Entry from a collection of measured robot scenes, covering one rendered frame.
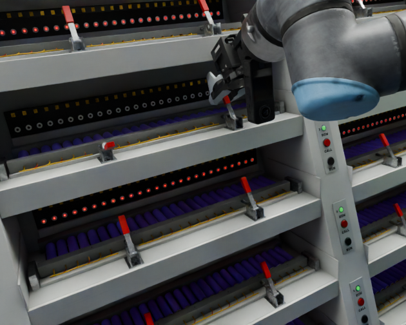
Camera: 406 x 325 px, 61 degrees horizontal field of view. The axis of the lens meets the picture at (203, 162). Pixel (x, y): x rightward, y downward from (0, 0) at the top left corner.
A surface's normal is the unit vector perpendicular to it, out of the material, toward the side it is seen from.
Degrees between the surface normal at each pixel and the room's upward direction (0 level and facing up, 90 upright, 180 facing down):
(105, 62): 106
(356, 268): 90
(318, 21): 72
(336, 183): 90
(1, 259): 90
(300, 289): 16
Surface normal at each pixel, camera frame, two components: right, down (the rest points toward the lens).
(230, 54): 0.33, -0.26
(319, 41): -0.42, -0.13
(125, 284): 0.44, 0.25
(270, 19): -0.74, 0.53
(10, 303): 0.39, -0.02
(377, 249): -0.11, -0.94
